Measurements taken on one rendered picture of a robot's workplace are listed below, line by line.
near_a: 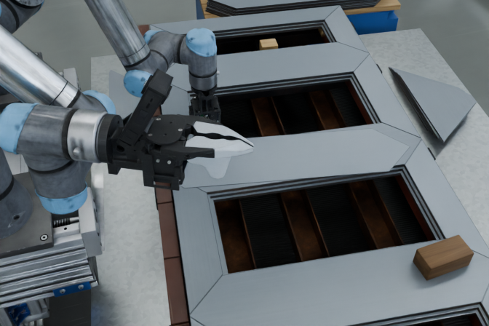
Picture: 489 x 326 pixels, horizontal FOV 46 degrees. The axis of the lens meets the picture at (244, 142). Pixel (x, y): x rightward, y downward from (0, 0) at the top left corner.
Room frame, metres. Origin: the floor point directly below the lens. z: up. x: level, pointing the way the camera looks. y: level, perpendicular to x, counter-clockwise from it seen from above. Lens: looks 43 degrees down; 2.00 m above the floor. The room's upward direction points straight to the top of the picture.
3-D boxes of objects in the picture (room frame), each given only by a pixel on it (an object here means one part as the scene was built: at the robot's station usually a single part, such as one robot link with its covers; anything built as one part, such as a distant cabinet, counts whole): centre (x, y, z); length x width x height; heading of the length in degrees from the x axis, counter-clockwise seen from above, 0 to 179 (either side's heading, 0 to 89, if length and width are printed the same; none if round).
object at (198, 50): (1.24, 0.11, 1.15); 0.09 x 0.08 x 0.11; 73
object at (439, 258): (0.81, -0.47, 0.87); 0.12 x 0.06 x 0.05; 111
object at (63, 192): (0.64, 0.29, 1.34); 0.11 x 0.08 x 0.11; 170
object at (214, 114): (1.24, 0.11, 0.99); 0.09 x 0.08 x 0.12; 11
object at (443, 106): (1.53, -0.66, 0.77); 0.45 x 0.20 x 0.04; 11
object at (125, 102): (1.63, 0.42, 0.70); 0.39 x 0.12 x 0.04; 11
